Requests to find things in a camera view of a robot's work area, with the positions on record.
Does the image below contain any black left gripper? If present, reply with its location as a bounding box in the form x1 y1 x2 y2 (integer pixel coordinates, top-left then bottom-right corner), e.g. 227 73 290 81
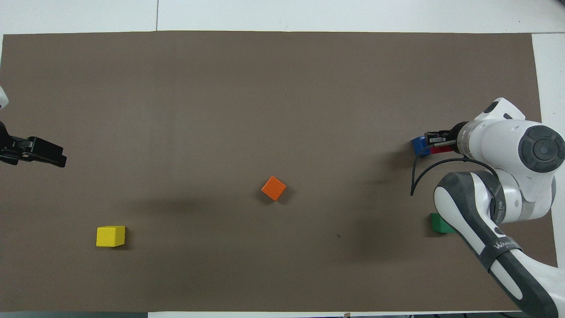
0 121 68 168

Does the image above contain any brown table mat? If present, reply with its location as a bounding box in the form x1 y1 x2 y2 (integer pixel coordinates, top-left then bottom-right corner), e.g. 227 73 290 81
0 30 564 312

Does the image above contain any green wooden block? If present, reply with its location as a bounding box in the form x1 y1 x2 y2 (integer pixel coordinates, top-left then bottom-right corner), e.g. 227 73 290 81
431 213 458 234

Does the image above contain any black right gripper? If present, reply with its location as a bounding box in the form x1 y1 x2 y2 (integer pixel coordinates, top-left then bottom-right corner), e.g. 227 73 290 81
424 121 468 155

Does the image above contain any yellow wooden block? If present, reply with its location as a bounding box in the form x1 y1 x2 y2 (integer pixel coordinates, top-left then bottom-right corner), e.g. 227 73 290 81
96 226 126 247

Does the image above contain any orange wooden block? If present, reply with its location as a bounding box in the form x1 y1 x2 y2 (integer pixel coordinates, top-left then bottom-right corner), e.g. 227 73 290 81
261 176 287 202

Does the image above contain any blue wooden block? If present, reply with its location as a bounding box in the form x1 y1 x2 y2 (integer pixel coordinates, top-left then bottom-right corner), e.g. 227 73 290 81
411 136 431 158

